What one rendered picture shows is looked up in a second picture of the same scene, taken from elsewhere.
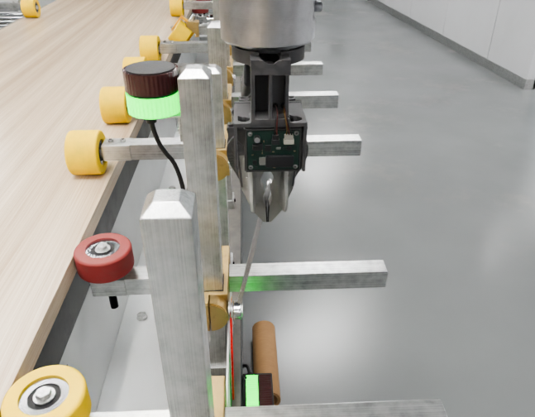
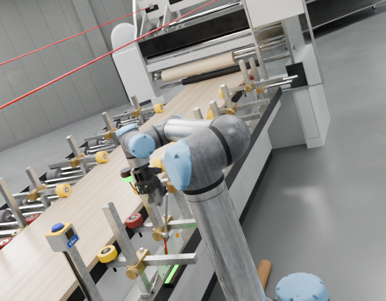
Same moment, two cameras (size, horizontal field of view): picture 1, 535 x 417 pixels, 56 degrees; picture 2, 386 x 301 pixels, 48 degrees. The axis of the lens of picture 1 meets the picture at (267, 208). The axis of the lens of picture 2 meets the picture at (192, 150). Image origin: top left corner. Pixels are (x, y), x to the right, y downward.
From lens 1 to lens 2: 1.44 m
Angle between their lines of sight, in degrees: 31
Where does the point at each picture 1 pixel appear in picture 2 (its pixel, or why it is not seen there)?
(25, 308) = (110, 233)
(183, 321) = (114, 227)
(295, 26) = (138, 162)
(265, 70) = (135, 172)
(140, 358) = not seen: hidden behind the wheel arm
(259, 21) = (131, 163)
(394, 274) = (359, 233)
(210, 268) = (155, 221)
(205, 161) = not seen: hidden behind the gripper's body
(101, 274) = (130, 225)
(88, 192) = (138, 200)
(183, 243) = (108, 211)
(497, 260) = not seen: outside the picture
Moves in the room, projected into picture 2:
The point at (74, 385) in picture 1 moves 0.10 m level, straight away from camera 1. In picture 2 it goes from (111, 248) to (114, 236)
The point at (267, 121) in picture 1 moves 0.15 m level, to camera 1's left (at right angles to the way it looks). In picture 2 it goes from (139, 183) to (111, 186)
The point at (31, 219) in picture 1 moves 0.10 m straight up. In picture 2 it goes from (120, 210) to (113, 193)
